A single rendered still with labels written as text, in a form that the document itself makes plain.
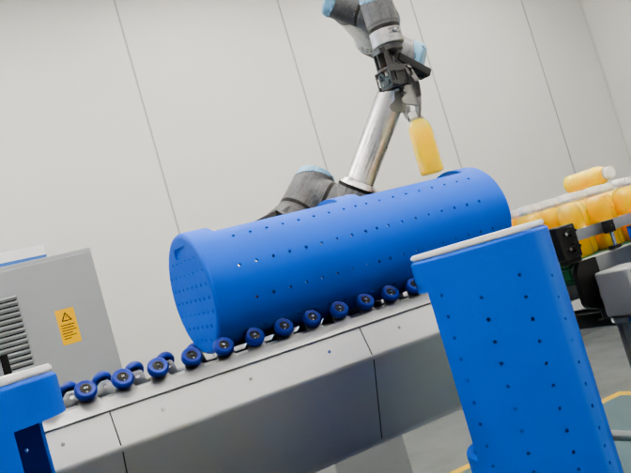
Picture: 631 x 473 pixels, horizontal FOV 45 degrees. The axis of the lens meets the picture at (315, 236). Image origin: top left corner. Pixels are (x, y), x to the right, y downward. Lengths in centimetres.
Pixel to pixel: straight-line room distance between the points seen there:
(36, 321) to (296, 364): 174
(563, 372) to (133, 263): 350
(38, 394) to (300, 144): 421
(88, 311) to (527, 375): 220
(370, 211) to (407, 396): 46
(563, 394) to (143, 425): 81
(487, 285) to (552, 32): 570
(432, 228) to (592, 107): 524
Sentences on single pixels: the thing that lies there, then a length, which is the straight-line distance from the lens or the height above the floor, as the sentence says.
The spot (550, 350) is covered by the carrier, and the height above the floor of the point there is 80.
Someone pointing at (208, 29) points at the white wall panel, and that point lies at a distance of 528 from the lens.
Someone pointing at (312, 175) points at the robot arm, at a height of 143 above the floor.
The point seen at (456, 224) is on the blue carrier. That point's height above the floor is 108.
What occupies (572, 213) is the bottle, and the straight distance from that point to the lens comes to 221.
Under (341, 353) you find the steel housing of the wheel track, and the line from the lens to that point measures 176.
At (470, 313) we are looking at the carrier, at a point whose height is 90.
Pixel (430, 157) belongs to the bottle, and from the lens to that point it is 212.
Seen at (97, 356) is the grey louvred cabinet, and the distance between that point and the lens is 329.
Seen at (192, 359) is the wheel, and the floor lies 96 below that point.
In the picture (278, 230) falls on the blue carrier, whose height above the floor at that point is 118.
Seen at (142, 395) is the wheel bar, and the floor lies 92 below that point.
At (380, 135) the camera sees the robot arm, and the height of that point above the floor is 149.
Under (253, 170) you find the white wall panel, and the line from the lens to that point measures 505.
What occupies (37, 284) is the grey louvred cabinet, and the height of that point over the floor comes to 134.
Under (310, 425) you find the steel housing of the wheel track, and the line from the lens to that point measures 175.
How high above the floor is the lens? 105
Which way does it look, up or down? 3 degrees up
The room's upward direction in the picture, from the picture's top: 16 degrees counter-clockwise
